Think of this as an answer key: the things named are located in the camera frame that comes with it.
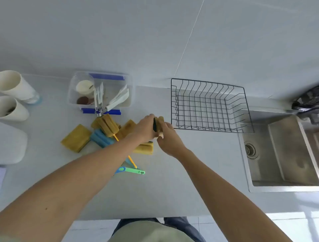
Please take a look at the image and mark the person's right hand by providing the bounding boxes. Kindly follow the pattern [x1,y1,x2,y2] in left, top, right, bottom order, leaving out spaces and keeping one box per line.
[156,121,188,159]

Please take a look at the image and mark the person's left hand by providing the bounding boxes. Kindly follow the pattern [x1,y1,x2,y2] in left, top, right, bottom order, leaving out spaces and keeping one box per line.
[130,114,161,146]

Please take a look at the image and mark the mustard sponge brush orange handle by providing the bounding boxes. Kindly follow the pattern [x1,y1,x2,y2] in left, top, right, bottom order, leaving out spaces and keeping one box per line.
[90,113,138,169]

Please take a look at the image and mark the green sponge brush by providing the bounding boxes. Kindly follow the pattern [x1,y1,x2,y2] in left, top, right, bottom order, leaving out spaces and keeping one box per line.
[123,166,146,176]

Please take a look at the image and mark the black wire basket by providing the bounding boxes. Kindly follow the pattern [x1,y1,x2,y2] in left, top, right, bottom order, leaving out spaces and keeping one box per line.
[170,78,255,134]

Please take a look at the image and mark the person's right forearm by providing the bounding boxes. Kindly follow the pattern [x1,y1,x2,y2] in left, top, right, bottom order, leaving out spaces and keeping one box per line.
[177,149,293,242]

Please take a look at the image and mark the person's left forearm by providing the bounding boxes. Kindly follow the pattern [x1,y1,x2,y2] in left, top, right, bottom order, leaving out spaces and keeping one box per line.
[0,136,150,242]

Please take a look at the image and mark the white metal tongs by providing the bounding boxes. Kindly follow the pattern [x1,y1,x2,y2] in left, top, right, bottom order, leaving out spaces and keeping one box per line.
[93,81,105,117]
[103,84,130,113]

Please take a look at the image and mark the clear plastic container blue clips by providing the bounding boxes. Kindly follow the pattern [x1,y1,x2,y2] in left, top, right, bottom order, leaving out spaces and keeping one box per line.
[67,71,136,116]

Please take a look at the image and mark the cream paper cup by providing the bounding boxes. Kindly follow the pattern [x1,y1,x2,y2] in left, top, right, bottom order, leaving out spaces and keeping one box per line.
[75,79,95,95]

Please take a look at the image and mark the round metal drain strainer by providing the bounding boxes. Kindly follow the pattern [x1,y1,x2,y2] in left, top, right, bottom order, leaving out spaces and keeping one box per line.
[244,141,257,159]

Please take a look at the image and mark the stainless steel sink insert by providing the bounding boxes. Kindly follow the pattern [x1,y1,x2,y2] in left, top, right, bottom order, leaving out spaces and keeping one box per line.
[268,114,319,186]

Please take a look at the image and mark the plain white cup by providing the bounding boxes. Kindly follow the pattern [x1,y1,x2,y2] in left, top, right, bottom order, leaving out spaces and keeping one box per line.
[0,95,30,122]

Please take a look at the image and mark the white cup blue base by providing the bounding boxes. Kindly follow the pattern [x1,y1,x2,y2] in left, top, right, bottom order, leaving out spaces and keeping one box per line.
[0,70,41,105]

